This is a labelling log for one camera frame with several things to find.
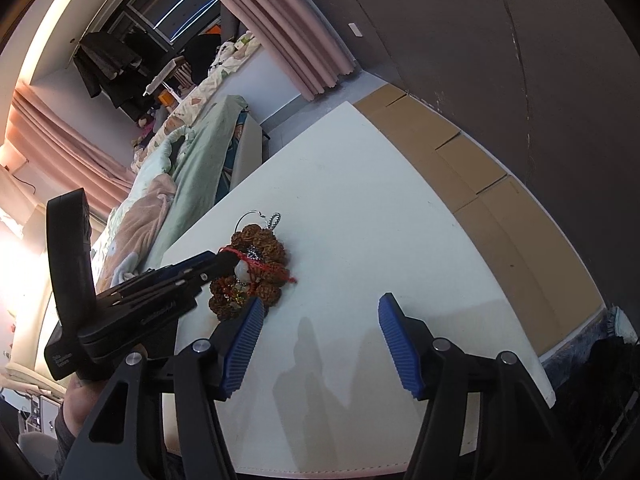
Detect pink curtain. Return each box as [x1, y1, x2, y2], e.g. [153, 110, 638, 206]
[177, 0, 357, 102]
[9, 84, 137, 217]

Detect brown seed bead bracelet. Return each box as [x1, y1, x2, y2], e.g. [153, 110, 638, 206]
[229, 223, 289, 281]
[208, 267, 268, 322]

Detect white drying rack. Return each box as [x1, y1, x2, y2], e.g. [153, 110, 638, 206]
[144, 56, 187, 97]

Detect silver hoop ring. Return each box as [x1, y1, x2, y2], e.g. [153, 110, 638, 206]
[235, 210, 266, 235]

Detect person's left hand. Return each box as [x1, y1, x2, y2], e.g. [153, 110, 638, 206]
[61, 374, 103, 436]

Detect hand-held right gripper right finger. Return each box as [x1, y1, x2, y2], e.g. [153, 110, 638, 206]
[377, 292, 582, 480]

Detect white bed frame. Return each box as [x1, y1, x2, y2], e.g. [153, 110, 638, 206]
[231, 119, 272, 187]

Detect floral quilt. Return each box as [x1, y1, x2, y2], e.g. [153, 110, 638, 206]
[131, 31, 262, 163]

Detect pinkish brown fleece blanket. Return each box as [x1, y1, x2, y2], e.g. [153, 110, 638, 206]
[96, 174, 179, 283]

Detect hanging dark clothes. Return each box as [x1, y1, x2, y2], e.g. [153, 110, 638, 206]
[72, 29, 168, 122]

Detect dark blue cloth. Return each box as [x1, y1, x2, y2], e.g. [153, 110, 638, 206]
[541, 304, 640, 480]

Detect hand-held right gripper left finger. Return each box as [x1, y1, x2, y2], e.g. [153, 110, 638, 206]
[60, 296, 266, 480]

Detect flat brown cardboard sheet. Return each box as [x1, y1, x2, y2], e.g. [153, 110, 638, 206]
[352, 83, 607, 357]

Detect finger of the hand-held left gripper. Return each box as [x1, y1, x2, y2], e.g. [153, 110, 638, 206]
[132, 250, 239, 286]
[96, 280, 202, 311]

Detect green blanket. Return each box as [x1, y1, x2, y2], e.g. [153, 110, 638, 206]
[149, 94, 249, 268]

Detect red cord bracelet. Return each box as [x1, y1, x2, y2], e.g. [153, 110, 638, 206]
[218, 245, 299, 286]

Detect window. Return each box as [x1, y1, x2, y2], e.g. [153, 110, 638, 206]
[102, 0, 222, 46]

